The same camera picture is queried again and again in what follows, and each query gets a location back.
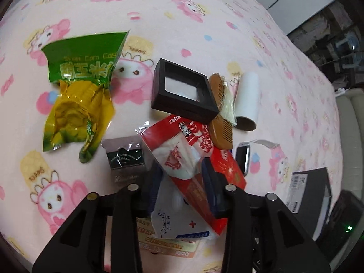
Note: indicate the orange green coupon card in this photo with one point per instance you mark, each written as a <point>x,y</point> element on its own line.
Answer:
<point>161,246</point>

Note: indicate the red lucky toy packet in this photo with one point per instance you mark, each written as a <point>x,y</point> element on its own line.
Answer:
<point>179,145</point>

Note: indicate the white blue alcohol wipes pack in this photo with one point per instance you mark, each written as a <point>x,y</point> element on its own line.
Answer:
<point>173,217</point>

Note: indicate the green yellow corn snack bag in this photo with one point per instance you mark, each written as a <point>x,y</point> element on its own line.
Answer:
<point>82,67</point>

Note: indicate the brown coffee sachet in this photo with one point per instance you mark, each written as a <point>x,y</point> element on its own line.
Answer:
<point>126,159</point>

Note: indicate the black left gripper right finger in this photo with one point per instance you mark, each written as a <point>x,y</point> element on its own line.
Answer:
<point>262,234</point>

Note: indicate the pink cartoon print blanket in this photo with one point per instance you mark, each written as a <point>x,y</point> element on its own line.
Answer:
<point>298,109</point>

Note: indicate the smartwatch with grey strap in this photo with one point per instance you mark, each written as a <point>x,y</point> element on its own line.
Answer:
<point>242,155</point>

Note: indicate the black cardboard storage box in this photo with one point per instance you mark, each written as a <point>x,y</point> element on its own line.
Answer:
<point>309,199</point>

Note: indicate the white lint roller refill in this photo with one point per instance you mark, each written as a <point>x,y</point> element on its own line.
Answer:
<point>247,101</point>

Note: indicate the grey sofa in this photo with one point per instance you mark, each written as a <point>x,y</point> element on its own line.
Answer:
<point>350,108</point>

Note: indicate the wooden comb with tassel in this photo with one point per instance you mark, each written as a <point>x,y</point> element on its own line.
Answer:
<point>221,127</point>

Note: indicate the black square frame box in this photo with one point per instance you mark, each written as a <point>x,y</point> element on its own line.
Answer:
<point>183,92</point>

